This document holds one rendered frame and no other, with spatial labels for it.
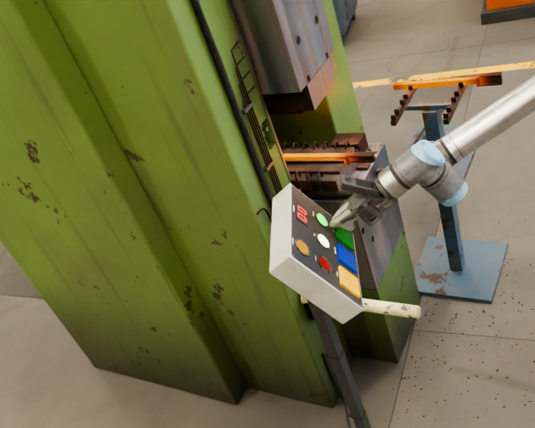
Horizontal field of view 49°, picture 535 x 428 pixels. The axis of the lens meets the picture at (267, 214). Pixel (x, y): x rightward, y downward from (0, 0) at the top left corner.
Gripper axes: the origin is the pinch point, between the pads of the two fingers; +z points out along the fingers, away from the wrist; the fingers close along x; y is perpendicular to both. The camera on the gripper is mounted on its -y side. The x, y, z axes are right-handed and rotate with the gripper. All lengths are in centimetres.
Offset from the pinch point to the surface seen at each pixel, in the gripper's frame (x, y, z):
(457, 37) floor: 357, 145, -36
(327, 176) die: 40.0, 7.0, 5.8
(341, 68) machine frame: 90, -1, -14
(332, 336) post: -11.3, 26.7, 26.3
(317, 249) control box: -15.7, -5.6, 1.3
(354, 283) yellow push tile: -19.7, 8.3, 0.5
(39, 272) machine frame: 56, -43, 139
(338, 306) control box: -27.0, 5.8, 5.1
